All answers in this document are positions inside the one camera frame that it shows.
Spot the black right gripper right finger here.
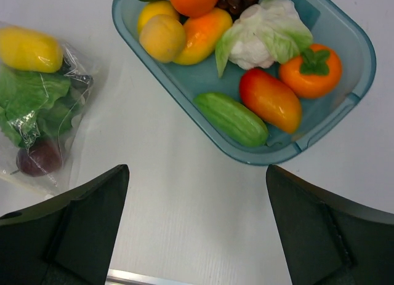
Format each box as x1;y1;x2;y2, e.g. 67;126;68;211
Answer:
266;165;393;284

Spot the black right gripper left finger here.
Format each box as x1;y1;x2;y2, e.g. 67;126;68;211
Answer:
1;164;129;284

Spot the dark red plum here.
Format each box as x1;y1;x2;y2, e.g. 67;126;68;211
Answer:
16;139;63;177

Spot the green white lettuce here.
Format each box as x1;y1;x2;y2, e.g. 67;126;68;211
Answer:
1;64;82;148

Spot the clear dotted zip bag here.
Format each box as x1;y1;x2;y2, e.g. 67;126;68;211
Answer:
1;22;102;195

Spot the yellow bell pepper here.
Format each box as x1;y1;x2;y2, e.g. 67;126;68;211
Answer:
1;26;63;73

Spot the teal plastic basket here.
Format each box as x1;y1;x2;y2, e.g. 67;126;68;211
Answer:
112;0;376;166

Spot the orange red bell pepper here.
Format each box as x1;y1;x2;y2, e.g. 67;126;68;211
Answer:
239;68;302;134

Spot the pale green vegetable piece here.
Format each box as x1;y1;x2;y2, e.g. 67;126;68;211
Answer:
193;92;269;147

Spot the orange persimmon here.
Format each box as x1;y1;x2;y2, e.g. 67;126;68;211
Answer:
278;44;342;99

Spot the white cauliflower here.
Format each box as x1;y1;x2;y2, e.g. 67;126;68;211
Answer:
215;0;313;77

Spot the yellow peach fruit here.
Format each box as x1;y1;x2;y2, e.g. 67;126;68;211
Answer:
139;14;187;63

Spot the yellow orange mango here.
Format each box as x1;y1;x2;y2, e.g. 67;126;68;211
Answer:
173;8;233;65

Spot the yellow lemon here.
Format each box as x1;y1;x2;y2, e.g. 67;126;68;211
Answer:
137;0;180;34

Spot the orange fruit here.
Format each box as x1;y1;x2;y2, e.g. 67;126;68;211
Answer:
170;0;218;18

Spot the aluminium mounting rail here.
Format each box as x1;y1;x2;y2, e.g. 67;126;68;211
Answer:
105;269;185;285

